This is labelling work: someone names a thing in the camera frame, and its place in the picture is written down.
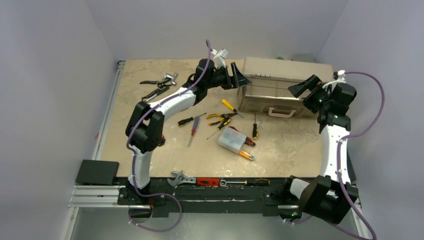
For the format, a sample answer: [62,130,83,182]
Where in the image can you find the beige translucent tool box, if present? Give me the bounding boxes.
[237,57,333,119]

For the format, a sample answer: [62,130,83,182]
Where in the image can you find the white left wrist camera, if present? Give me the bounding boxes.
[211,48,229,69]

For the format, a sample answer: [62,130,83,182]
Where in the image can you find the orange handled tool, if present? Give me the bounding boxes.
[238,149,255,161]

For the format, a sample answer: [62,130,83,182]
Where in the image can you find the black handled pliers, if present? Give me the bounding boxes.
[139,80,166,86]

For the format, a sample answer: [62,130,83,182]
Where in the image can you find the silver adjustable wrench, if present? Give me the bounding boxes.
[167,170,197,187]

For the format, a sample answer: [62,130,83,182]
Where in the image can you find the black yellow stubby screwdriver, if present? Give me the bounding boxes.
[177,113,206,127]

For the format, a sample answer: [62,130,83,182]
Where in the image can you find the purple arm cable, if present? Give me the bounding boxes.
[125,39,213,233]
[284,71,386,240]

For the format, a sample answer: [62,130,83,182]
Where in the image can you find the translucent white parts box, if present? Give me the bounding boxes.
[217,127,247,154]

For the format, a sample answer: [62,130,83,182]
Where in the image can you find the thin yellow black screwdriver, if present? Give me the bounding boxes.
[207,116,232,140]

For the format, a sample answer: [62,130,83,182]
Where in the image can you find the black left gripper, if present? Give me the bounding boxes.
[205,63,250,91]

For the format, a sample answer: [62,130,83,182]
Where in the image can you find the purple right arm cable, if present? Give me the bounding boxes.
[284,71,386,240]

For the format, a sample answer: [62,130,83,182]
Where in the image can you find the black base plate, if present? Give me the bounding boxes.
[117,177,304,222]

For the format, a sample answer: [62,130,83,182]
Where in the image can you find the red blue screwdriver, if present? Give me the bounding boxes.
[187,116,200,148]

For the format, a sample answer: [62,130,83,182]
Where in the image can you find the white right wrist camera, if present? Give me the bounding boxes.
[333,70,346,83]

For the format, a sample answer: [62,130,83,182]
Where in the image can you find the black box on rail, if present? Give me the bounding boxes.
[75,159,120,186]

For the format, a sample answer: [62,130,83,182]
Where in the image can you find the black long nose pliers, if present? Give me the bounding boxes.
[141,86,170,103]

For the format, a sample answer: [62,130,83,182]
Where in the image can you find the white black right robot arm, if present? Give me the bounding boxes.
[280,75,359,225]

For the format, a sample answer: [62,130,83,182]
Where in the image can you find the yellow black short screwdriver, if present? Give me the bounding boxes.
[221,99,244,118]

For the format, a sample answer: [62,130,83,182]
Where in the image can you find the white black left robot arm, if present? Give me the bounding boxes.
[125,58,251,205]

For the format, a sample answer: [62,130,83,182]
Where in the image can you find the red black utility knife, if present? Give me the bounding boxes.
[230,126,256,147]

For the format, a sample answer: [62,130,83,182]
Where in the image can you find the red handled ratchet tool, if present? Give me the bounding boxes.
[196,177,227,187]

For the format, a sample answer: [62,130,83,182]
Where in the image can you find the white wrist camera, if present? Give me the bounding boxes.
[333,70,346,83]
[211,48,229,69]

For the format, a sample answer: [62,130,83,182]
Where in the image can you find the grey plastic case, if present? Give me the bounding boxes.
[291,54,316,63]

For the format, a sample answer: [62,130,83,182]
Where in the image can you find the yellow black screwdriver near box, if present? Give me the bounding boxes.
[252,114,259,140]

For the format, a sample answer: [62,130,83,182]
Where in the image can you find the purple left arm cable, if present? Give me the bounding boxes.
[125,39,213,233]

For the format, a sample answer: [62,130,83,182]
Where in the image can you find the yellow handled pliers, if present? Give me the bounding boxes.
[205,112,237,126]

